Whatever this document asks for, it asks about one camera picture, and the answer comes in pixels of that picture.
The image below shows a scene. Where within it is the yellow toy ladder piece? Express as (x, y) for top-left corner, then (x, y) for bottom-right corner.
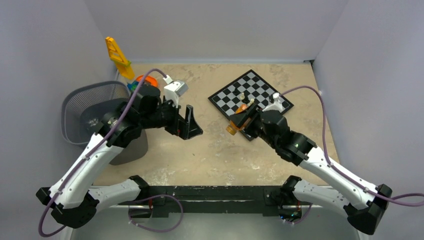
(105, 36), (135, 81)

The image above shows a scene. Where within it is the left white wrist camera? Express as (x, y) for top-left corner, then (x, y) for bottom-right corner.
(163, 75), (189, 108)

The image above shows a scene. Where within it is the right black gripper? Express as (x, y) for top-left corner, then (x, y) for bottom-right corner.
(229, 102), (278, 150)

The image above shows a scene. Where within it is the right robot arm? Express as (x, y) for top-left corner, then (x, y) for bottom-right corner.
(227, 106), (393, 236)

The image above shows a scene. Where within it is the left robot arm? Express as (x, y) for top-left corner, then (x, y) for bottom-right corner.
(36, 81), (203, 229)

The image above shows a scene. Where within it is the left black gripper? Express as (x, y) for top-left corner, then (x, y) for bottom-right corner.
(140, 95), (203, 139)

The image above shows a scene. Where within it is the black and white chessboard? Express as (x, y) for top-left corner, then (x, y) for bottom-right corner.
(207, 69), (295, 142)

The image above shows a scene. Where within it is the clear bottle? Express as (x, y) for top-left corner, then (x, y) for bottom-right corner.
(83, 117), (100, 132)

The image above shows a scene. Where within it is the orange juice bottle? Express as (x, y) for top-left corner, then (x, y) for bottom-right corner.
(226, 102), (257, 136)

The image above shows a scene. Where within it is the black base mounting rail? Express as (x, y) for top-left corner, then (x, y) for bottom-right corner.
(117, 185), (314, 220)

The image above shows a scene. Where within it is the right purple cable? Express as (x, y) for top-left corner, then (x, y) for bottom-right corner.
(279, 85), (424, 226)

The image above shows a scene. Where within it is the orange ring toy with blocks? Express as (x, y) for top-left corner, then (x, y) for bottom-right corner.
(127, 75), (158, 91)

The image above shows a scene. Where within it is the grey mesh waste bin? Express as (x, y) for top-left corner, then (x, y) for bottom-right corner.
(61, 81), (130, 149)

